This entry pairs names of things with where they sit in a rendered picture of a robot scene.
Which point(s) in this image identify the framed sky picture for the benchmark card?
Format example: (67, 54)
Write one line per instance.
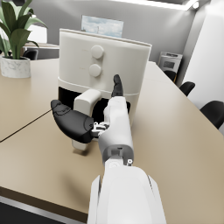
(102, 26)

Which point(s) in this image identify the black office chair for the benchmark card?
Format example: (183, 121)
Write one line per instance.
(170, 75)
(187, 87)
(213, 112)
(30, 54)

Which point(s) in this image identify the pale air fryer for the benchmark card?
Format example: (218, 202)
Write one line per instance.
(84, 67)

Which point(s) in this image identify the white cabinet appliance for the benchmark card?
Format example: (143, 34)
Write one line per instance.
(170, 61)

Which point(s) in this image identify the potted green plant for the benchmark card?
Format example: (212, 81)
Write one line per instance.
(14, 43)

